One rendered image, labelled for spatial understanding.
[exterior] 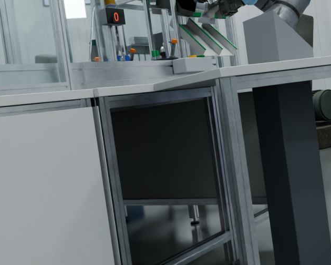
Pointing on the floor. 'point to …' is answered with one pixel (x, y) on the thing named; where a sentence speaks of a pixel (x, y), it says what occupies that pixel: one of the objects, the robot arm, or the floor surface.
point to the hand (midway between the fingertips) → (207, 12)
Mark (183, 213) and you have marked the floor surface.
